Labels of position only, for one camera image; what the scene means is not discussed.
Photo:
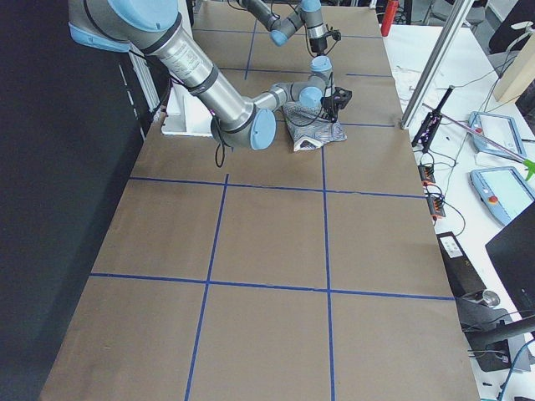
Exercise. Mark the blue teach pendant far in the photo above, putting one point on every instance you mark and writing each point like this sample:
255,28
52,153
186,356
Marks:
499,128

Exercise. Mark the black monitor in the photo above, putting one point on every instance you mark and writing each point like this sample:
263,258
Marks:
511,252

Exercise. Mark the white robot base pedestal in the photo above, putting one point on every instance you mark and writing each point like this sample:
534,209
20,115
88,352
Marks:
185,114

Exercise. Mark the black spare gripper tool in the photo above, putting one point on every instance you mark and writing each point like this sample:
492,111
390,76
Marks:
431,123

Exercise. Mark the red cylinder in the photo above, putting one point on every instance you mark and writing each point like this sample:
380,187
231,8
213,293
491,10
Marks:
389,16

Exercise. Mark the aluminium frame post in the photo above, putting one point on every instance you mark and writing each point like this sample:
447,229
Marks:
443,43

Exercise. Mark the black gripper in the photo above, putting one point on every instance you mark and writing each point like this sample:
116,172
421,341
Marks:
317,44
329,109

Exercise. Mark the blue teach pendant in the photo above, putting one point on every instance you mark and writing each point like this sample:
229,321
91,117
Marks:
499,128
503,191

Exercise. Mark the black power box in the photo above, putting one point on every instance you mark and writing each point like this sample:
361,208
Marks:
461,274

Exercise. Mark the metal rod green tip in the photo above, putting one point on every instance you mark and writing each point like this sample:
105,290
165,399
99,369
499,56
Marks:
529,164

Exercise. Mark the blue teach pendant near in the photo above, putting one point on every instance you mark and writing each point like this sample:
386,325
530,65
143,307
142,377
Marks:
503,191

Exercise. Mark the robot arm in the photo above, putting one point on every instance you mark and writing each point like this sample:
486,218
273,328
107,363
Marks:
307,14
156,28

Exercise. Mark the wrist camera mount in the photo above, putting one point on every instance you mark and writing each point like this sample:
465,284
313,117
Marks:
335,34
342,97

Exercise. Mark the striped polo shirt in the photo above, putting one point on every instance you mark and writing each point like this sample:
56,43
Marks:
308,128

